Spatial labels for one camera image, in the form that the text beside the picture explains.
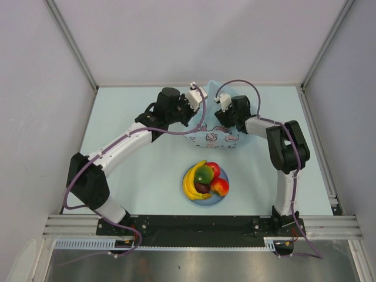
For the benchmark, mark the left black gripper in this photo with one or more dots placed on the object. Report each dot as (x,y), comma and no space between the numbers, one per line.
(191,113)

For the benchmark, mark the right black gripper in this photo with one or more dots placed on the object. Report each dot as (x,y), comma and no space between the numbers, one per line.
(222,116)

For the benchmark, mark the blue cartoon plastic bag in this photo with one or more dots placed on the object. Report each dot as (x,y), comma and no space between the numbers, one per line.
(212,134)

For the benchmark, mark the red fake apple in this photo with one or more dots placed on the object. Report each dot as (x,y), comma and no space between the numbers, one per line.
(215,168)

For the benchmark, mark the green fake lime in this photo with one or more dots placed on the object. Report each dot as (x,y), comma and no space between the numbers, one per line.
(204,174)

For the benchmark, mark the orange red fake peach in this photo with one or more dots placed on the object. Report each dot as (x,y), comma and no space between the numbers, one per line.
(220,186)

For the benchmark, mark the yellow fake banana bunch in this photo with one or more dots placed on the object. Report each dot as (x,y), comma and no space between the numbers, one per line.
(188,184)

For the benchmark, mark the dark purple fake fig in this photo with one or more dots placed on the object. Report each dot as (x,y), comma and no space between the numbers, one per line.
(202,188)

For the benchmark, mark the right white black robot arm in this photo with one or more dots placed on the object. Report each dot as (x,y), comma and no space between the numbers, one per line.
(287,148)

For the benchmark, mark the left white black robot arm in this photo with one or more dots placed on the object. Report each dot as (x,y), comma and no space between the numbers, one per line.
(87,175)

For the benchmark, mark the blue round plate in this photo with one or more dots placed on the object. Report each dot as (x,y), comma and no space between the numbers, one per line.
(215,197)

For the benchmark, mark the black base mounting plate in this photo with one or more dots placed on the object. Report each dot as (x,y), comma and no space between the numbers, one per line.
(210,231)

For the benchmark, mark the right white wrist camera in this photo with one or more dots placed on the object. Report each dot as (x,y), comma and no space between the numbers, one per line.
(224,100)

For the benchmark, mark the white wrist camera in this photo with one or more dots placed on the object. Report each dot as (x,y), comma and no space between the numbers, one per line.
(224,100)
(195,96)

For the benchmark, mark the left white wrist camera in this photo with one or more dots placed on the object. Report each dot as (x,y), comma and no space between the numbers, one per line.
(195,96)

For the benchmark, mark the right aluminium side rail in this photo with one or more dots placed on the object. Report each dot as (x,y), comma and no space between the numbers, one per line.
(321,157)

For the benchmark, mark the left aluminium corner post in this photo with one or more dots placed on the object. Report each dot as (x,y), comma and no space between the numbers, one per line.
(68,37)

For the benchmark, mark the grey slotted cable duct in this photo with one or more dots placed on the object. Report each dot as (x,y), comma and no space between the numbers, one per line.
(125,245)

